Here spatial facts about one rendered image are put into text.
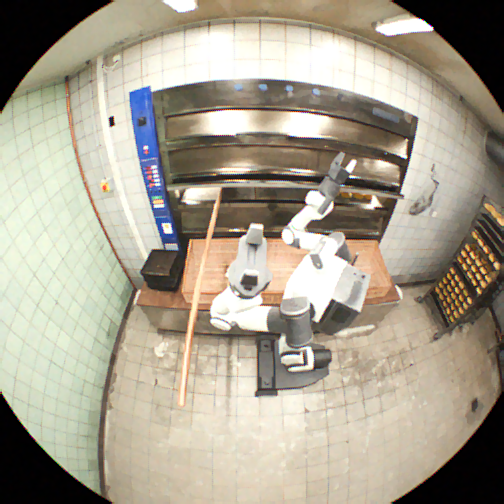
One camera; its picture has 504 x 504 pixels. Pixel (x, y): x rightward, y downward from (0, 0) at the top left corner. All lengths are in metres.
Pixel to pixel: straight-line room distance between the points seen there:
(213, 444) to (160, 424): 0.51
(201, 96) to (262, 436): 2.57
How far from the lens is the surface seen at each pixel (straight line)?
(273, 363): 1.86
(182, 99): 1.46
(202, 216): 1.71
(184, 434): 2.07
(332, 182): 0.93
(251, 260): 0.40
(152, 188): 1.65
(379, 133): 1.68
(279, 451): 2.02
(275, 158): 1.45
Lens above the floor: 1.97
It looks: 43 degrees down
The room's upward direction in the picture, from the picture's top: straight up
